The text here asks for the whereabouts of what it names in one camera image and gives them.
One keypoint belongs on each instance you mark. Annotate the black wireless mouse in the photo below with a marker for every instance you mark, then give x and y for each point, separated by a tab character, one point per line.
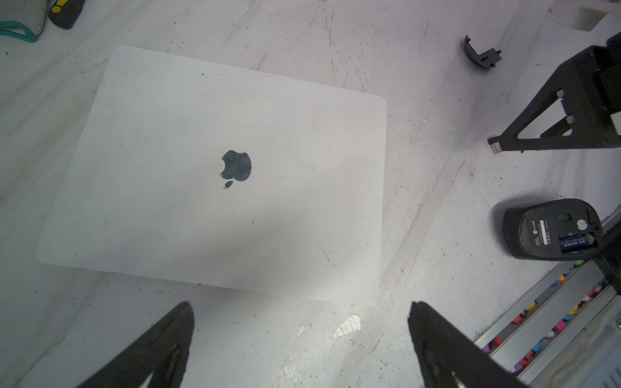
558	230

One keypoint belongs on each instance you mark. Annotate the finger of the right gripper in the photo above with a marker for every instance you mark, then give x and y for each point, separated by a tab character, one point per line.
573	110

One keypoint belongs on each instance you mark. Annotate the small black yellow screwdriver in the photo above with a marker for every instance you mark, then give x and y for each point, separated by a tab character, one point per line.
64	13

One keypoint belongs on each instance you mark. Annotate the teal white work glove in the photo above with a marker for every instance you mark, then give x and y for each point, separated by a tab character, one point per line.
23	19

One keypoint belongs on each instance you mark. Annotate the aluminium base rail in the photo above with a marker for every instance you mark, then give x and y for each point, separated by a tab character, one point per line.
552	314

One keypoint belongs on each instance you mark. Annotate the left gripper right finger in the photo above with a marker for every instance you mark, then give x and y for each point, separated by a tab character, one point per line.
447	358

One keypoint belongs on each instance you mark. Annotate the white laptop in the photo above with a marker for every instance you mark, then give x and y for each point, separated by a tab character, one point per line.
193	171

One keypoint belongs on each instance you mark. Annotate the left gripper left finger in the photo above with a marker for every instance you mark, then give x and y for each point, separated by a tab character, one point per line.
158	358

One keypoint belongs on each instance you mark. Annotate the black mouse battery cover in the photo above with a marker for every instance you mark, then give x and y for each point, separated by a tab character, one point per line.
486	60

